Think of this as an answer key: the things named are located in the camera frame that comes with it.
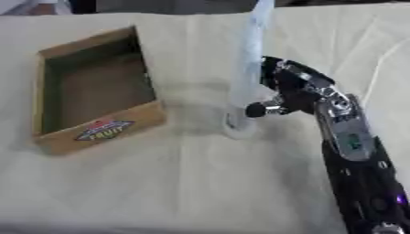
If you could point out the silver and black right robot arm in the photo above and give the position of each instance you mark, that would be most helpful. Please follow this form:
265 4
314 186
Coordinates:
355 158

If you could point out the tan cardboard box green inside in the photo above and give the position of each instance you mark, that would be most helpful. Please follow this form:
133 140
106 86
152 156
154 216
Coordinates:
90 91

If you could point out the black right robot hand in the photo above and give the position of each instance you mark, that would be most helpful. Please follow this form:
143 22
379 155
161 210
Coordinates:
291 82

